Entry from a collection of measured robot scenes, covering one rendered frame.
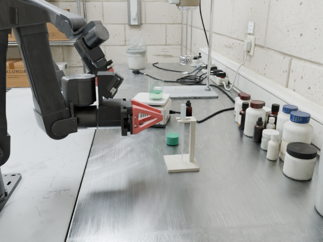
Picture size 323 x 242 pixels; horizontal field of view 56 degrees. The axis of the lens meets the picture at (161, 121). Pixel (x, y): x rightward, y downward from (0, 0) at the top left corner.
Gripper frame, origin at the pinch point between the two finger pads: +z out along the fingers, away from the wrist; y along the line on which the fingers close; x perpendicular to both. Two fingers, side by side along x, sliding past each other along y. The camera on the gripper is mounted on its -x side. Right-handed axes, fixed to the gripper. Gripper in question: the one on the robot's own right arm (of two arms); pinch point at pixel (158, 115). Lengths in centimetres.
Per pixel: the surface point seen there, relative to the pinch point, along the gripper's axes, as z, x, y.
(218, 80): 42, 9, 82
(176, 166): 4.4, 12.9, -2.7
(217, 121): 25.2, 12.9, 29.9
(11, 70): -111, 30, 236
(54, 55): -78, 22, 276
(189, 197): 4.9, 13.8, -15.0
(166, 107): 6.4, 6.8, 28.5
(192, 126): 8.3, 2.9, -0.7
